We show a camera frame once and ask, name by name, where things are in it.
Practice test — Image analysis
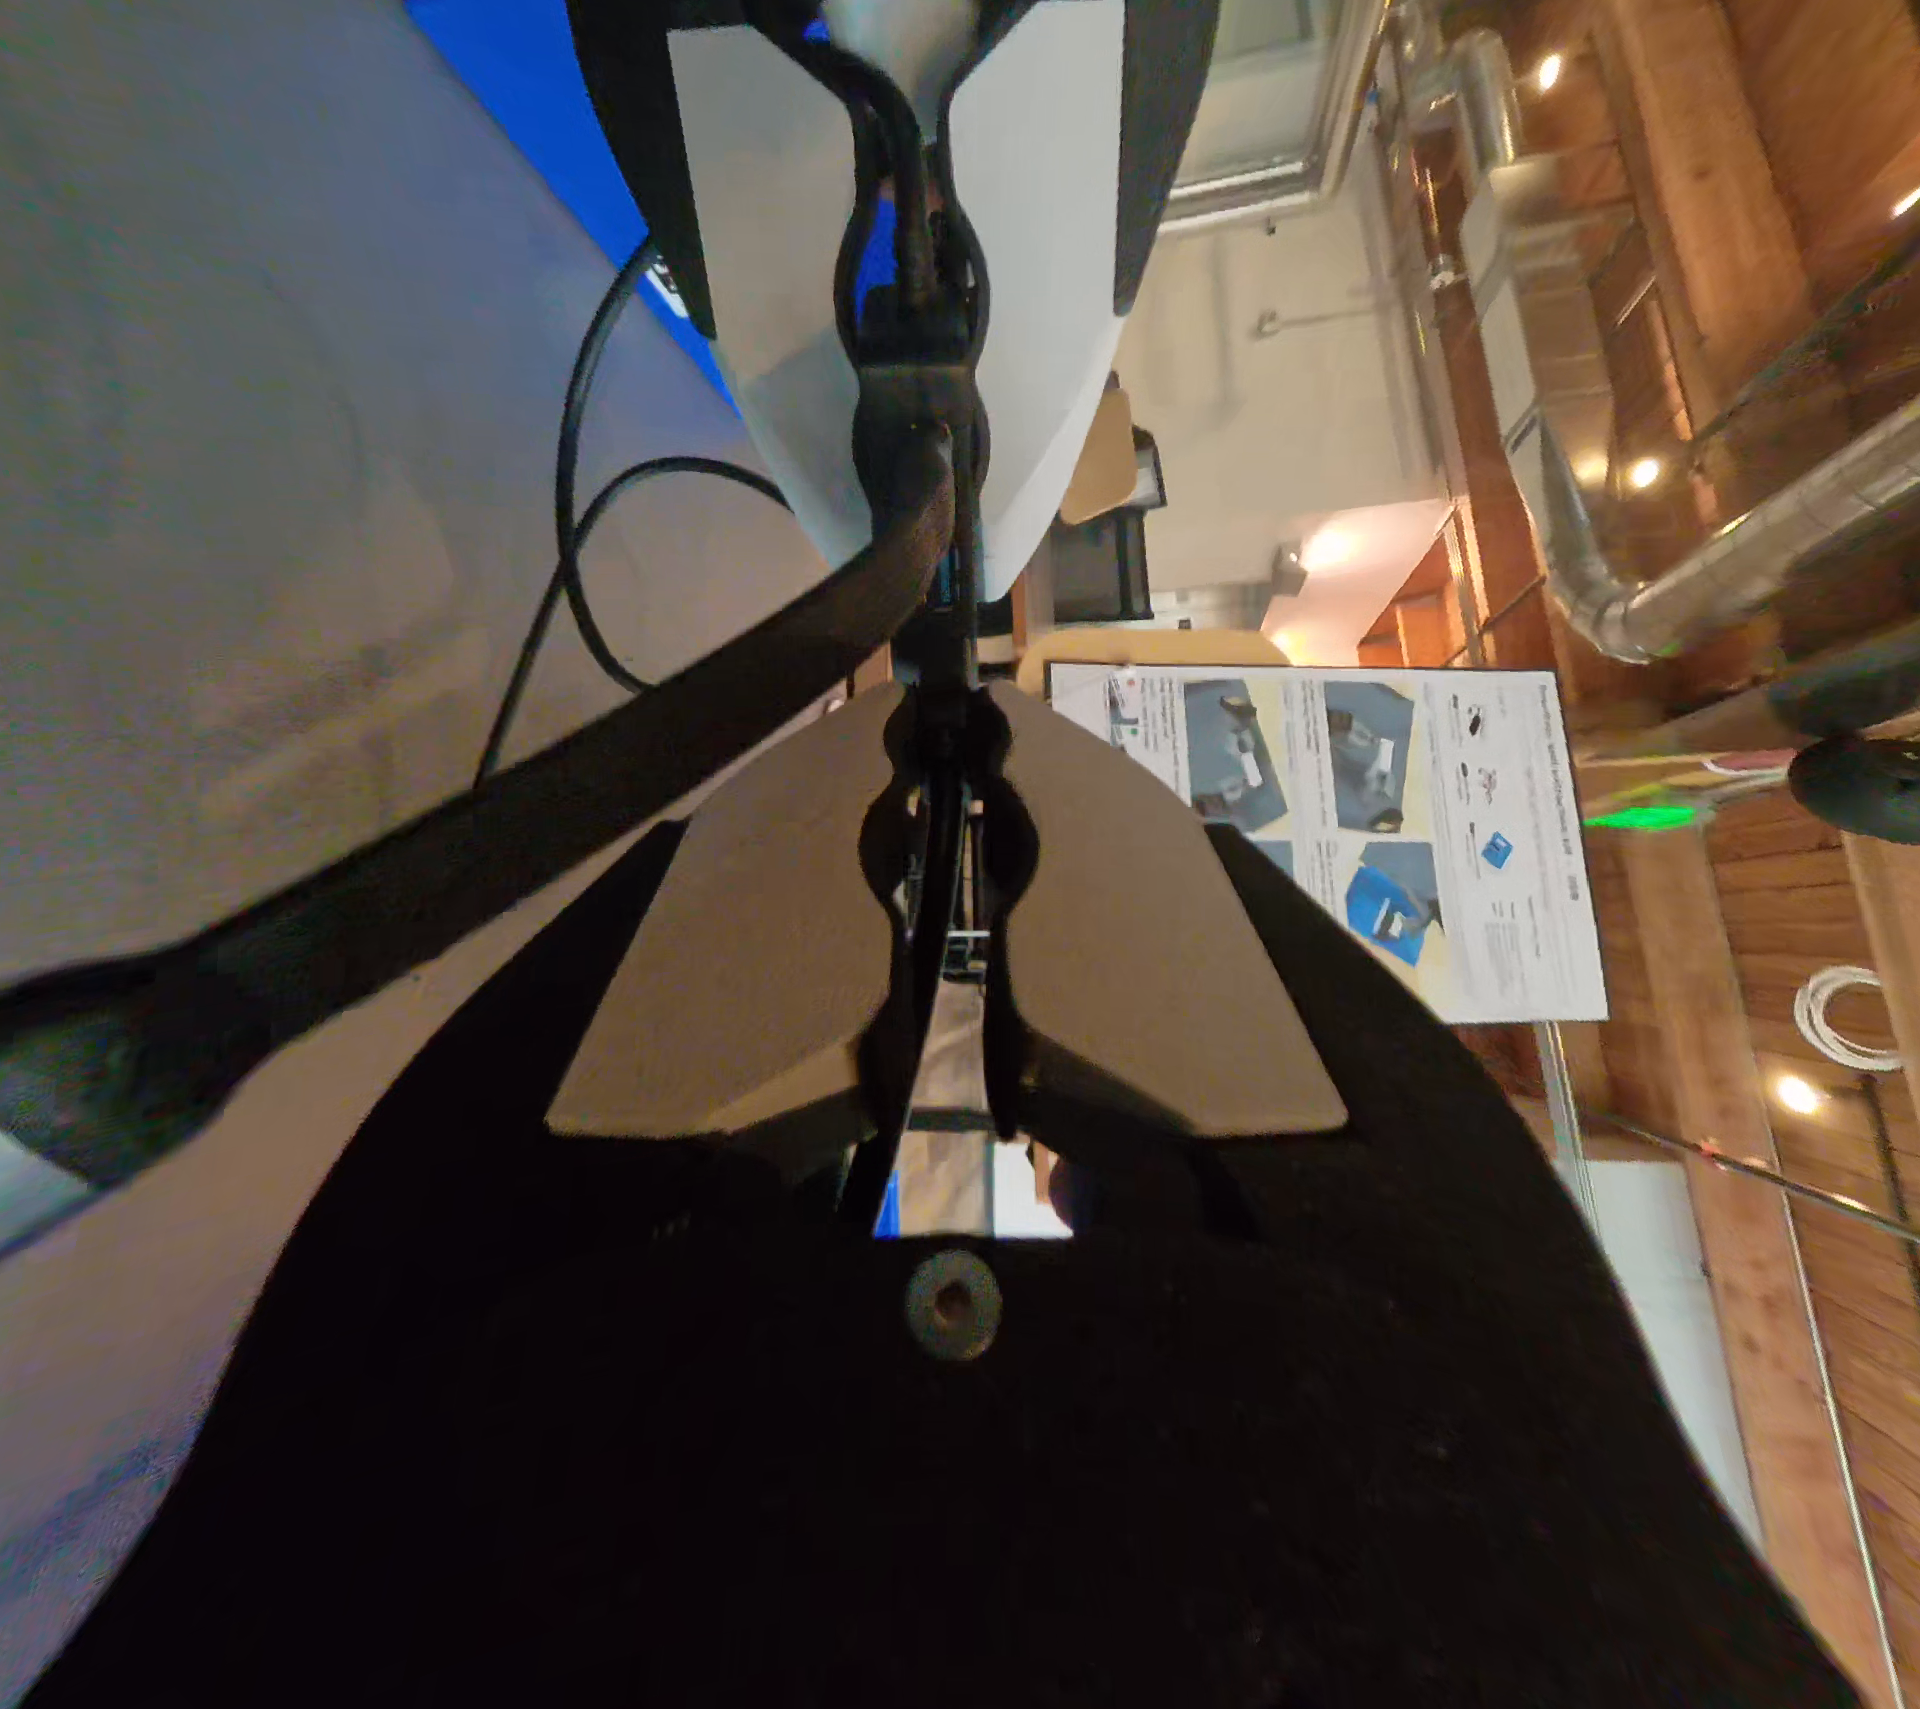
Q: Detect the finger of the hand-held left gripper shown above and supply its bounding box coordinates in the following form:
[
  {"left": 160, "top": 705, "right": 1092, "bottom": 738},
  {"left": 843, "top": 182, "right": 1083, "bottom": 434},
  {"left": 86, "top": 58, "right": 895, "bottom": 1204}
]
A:
[
  {"left": 666, "top": 21, "right": 890, "bottom": 558},
  {"left": 947, "top": 0, "right": 1129, "bottom": 605}
]

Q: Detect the blue plastic bin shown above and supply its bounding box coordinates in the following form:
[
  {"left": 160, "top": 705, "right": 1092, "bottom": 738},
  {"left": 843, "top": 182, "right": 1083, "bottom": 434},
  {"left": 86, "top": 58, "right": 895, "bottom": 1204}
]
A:
[{"left": 396, "top": 0, "right": 739, "bottom": 409}]

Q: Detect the black hub cable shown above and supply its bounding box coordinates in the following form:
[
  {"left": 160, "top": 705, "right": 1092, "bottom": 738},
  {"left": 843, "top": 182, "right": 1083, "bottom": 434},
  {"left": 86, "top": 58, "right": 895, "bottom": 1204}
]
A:
[{"left": 0, "top": 81, "right": 962, "bottom": 1192}]

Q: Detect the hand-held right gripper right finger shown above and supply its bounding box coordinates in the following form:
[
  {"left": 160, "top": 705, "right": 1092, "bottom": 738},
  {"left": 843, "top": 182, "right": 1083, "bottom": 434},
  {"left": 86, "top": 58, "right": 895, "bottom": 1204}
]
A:
[{"left": 977, "top": 682, "right": 1349, "bottom": 1141}]

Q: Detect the wooden board on clear stand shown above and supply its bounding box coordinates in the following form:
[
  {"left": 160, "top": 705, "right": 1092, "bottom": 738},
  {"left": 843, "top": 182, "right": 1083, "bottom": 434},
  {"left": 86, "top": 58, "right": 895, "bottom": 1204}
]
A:
[{"left": 1055, "top": 380, "right": 1141, "bottom": 527}]

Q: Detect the silver ventilation duct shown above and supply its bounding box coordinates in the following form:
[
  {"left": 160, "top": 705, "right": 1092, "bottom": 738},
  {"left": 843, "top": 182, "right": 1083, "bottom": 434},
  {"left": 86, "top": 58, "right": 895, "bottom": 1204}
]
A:
[{"left": 1499, "top": 397, "right": 1920, "bottom": 669}]

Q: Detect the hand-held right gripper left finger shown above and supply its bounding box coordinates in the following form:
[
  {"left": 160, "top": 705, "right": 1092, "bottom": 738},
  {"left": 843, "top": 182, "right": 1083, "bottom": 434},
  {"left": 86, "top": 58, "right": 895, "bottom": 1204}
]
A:
[{"left": 544, "top": 682, "right": 917, "bottom": 1149}]

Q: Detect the instruction sign on stand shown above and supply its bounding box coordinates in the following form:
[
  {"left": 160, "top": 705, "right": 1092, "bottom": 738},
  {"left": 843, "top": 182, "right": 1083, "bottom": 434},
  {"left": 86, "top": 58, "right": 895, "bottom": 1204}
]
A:
[{"left": 1045, "top": 658, "right": 1609, "bottom": 1029}]

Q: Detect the black usb cable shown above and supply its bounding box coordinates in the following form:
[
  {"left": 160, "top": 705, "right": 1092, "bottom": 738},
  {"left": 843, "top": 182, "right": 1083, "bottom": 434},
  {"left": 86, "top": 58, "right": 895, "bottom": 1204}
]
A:
[{"left": 476, "top": 238, "right": 1022, "bottom": 1231}]

